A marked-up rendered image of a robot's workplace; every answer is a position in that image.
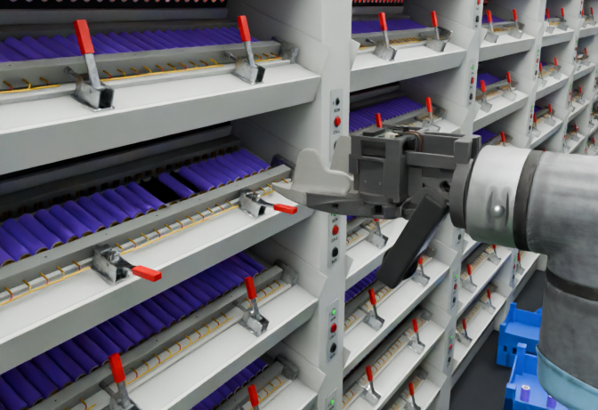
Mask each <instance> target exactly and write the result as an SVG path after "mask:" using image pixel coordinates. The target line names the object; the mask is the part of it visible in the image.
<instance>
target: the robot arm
mask: <svg viewBox="0 0 598 410"><path fill-rule="evenodd" d="M392 128H393V129H392ZM402 129H403V130H402ZM410 130H414V131H410ZM271 187H272V189H273V190H275V191H276V192H278V193H279V194H280V195H281V196H283V197H285V198H287V199H289V200H291V201H293V202H295V203H297V204H299V205H304V206H307V207H308V208H311V209H314V210H318V211H321V212H325V213H333V214H339V215H350V216H364V217H368V218H373V219H384V220H394V219H398V218H401V217H402V218H403V219H405V220H406V221H408V222H407V224H406V226H405V227H404V229H403V230H402V231H401V233H400V235H399V237H398V238H397V240H396V242H395V243H394V245H393V246H392V247H390V248H389V249H388V250H387V251H386V252H385V253H384V257H383V261H382V265H381V266H380V268H379V270H378V271H377V273H376V278H377V279H378V280H380V281H381V282H382V283H384V284H385V285H387V286H388V287H389V288H391V289H393V288H395V287H396V286H397V285H398V284H399V283H400V282H401V281H402V280H405V279H408V278H410V277H412V276H413V275H414V274H415V272H416V269H417V265H418V260H419V258H420V257H421V255H422V253H423V252H424V250H425V248H426V247H427V246H428V245H429V243H430V242H431V240H432V238H433V237H434V235H435V234H436V232H437V231H438V229H439V227H440V225H441V224H442V223H443V222H444V220H445V219H446V217H447V216H448V214H449V215H450V219H451V222H452V224H453V226H454V227H456V228H460V229H467V232H468V235H469V236H470V237H471V239H472V240H474V241H478V242H482V243H488V244H492V245H501V246H507V247H512V248H516V249H520V250H522V251H527V252H532V253H541V254H545V255H547V262H546V272H545V288H544V297H543V305H542V314H541V323H540V332H539V341H538V344H537V346H536V353H537V378H538V381H539V383H540V385H541V386H542V388H543V389H544V390H545V391H546V392H547V395H549V396H551V397H552V398H553V399H554V400H556V401H557V402H558V403H560V404H562V405H563V406H566V407H567V408H568V409H570V410H598V156H588V155H579V154H569V153H560V152H551V151H540V150H535V149H519V148H509V147H500V146H491V145H487V146H485V147H484V148H483V149H482V150H481V135H471V134H461V133H441V132H431V131H429V127H418V126H407V125H387V124H382V128H381V127H374V128H371V129H369V130H366V131H364V132H363V133H362V134H359V135H351V138H350V137H348V136H344V135H343V136H340V137H339V138H338V139H337V141H336V145H335V151H334V155H333V158H332V162H331V166H330V169H327V168H326V166H325V164H324V162H323V160H322V158H321V156H320V154H319V152H318V151H317V150H316V149H303V150H302V151H301V152H300V154H299V157H298V160H297V164H296V168H295V175H294V179H293V183H292V184H291V183H279V182H273V183H272V184H271Z"/></svg>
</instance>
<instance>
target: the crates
mask: <svg viewBox="0 0 598 410"><path fill-rule="evenodd" d="M541 314H542V307H541V308H539V309H538V310H536V311H535V312H534V313H533V312H529V311H526V310H518V309H516V302H511V304H510V310H509V312H508V314H507V316H506V318H505V320H504V322H503V323H502V322H501V324H500V327H499V336H498V347H497V362H496V364H499V365H502V366H508V367H511V368H513V363H514V360H515V357H516V350H517V345H518V342H520V343H524V344H527V348H526V353H528V354H531V355H535V356H537V353H536V346H537V344H538V341H539V332H540V323H541Z"/></svg>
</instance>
